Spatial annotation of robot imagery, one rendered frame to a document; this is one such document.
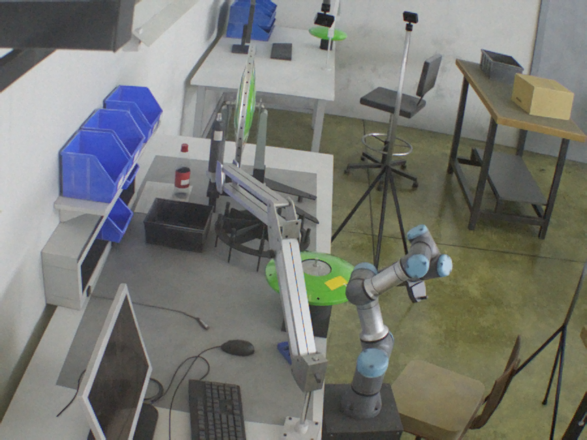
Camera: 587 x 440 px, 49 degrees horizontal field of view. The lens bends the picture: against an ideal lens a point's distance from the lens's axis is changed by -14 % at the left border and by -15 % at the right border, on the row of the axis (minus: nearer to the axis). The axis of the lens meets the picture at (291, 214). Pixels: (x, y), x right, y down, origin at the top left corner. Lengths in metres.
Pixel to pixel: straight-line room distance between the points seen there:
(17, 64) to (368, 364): 1.57
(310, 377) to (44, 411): 0.78
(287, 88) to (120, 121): 2.10
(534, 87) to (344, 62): 2.48
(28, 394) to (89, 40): 1.49
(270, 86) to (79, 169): 2.48
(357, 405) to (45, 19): 1.68
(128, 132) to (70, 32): 2.02
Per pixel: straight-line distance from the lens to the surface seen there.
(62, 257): 2.34
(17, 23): 0.78
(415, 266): 1.93
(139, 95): 3.03
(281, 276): 1.92
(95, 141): 2.56
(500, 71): 5.76
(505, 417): 3.70
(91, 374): 1.66
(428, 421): 2.61
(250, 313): 2.47
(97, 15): 0.75
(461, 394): 2.77
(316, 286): 2.34
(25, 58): 0.79
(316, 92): 4.67
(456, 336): 4.18
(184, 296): 2.52
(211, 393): 2.10
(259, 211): 2.00
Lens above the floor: 2.34
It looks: 27 degrees down
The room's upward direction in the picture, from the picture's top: 8 degrees clockwise
